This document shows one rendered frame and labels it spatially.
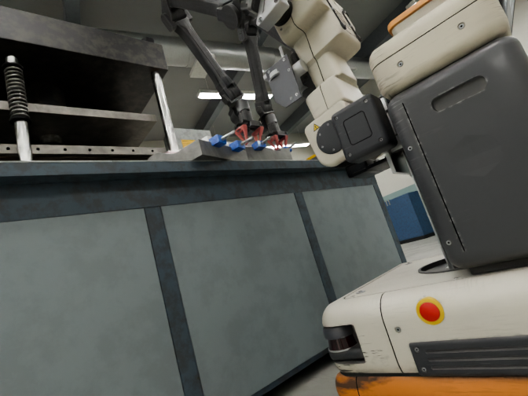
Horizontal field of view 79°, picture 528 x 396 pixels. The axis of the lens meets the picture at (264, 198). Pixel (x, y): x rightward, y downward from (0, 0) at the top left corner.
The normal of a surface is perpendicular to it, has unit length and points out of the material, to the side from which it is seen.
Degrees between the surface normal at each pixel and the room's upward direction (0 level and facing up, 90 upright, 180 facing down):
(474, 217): 90
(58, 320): 90
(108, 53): 90
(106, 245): 90
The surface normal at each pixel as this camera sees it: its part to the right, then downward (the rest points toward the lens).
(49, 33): 0.60, -0.33
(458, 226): -0.65, 0.04
